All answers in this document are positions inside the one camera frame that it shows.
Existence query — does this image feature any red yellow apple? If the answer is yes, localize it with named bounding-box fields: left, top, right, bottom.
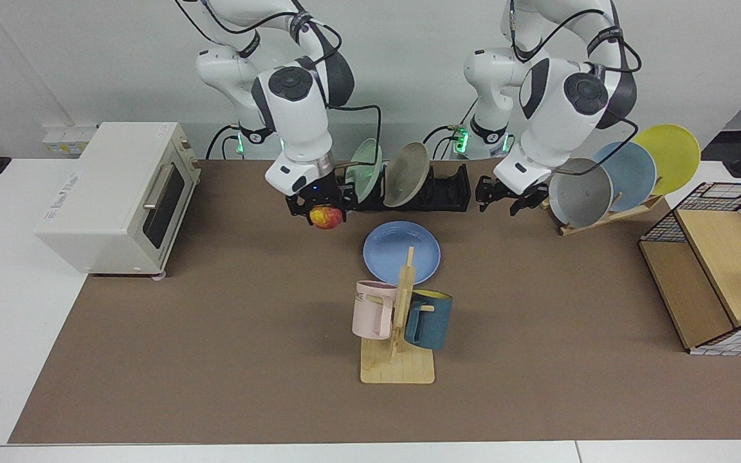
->
left=311, top=204, right=344, bottom=231

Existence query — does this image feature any black dish rack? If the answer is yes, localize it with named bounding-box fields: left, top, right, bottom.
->
left=338, top=161, right=472, bottom=213

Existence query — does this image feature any pale green plate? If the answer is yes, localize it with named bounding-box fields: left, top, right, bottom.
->
left=346, top=138, right=384, bottom=205

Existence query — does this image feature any grey plate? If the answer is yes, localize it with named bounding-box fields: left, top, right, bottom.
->
left=548, top=158, right=614, bottom=229

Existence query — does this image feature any beige plate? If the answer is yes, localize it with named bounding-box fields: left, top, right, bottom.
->
left=383, top=141, right=431, bottom=208

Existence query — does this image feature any wooden plate rack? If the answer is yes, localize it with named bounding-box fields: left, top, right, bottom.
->
left=541, top=193, right=664, bottom=237

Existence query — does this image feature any light blue speckled plate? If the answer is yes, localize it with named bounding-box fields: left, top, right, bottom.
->
left=592, top=141, right=657, bottom=213

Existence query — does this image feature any yellow plate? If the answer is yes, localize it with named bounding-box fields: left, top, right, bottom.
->
left=633, top=124, right=701, bottom=196

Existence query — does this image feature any pink cup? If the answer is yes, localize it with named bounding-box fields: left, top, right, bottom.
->
left=352, top=280, right=398, bottom=340

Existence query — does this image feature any dark teal cup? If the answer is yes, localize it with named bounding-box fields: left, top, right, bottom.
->
left=404, top=289, right=453, bottom=351

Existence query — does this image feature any brown table cloth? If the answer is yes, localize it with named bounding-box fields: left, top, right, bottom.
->
left=8, top=159, right=741, bottom=444

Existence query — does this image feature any wooden cup stand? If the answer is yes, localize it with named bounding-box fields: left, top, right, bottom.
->
left=360, top=246, right=436, bottom=385

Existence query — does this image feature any pale toaster oven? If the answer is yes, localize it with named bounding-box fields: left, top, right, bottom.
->
left=35, top=121, right=201, bottom=278

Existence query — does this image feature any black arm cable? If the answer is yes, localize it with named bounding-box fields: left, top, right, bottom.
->
left=174, top=0, right=383, bottom=172
left=509, top=0, right=643, bottom=174

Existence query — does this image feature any black base cable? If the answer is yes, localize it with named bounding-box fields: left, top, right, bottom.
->
left=205, top=124, right=242, bottom=161
left=422, top=124, right=468, bottom=160

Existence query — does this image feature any wire basket with wooden floor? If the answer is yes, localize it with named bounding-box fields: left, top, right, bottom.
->
left=639, top=182, right=741, bottom=356

